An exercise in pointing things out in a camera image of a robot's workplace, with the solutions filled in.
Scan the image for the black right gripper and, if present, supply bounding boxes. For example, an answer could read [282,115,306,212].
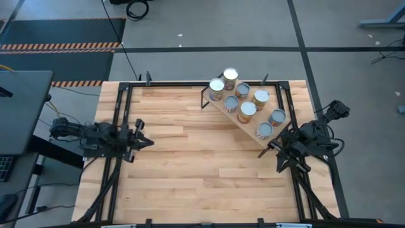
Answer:
[267,139,313,174]

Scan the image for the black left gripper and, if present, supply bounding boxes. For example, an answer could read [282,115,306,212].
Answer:
[115,118,155,163]

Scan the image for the short tin can blue rim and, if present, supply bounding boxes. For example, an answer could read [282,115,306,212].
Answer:
[268,108,287,127]
[223,95,240,114]
[234,82,251,101]
[255,122,274,141]

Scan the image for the tall tin can shiny lid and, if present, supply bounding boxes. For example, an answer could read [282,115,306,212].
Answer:
[251,89,271,112]
[222,66,240,91]
[237,101,258,125]
[208,77,225,102]

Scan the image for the dark grey desk top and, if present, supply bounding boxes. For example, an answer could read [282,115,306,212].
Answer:
[0,70,54,156]

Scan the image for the black hazard-striped floor mat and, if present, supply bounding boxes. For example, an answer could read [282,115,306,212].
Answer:
[0,17,127,88]

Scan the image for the black keyboard blue lights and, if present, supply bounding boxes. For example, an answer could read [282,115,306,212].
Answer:
[0,155,14,183]

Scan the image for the black computer mouse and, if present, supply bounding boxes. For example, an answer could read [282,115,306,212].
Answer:
[0,193,19,221]

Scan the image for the grey desk foot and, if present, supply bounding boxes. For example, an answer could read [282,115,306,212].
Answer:
[359,2,405,29]

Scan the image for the wooden tray with black handles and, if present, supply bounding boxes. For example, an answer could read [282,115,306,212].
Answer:
[200,73,294,158]

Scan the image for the black aluminium table frame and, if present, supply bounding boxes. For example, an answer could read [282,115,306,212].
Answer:
[75,80,349,228]

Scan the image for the black desk leg frame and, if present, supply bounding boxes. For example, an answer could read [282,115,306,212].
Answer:
[27,135,85,215]

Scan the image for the orange cable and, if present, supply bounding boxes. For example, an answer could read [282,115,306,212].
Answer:
[47,100,61,118]

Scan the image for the black cable under desk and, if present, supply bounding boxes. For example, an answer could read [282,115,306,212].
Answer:
[14,156,99,194]

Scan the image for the long black floor cable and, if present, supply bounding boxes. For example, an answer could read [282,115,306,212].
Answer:
[100,0,140,82]

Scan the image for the black cable with plug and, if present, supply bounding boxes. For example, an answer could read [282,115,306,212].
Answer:
[0,204,76,224]

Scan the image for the coiled black cable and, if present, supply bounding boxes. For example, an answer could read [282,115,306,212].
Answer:
[125,0,150,22]

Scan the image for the thin black floor cable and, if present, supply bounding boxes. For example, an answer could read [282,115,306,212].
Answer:
[370,33,405,65]

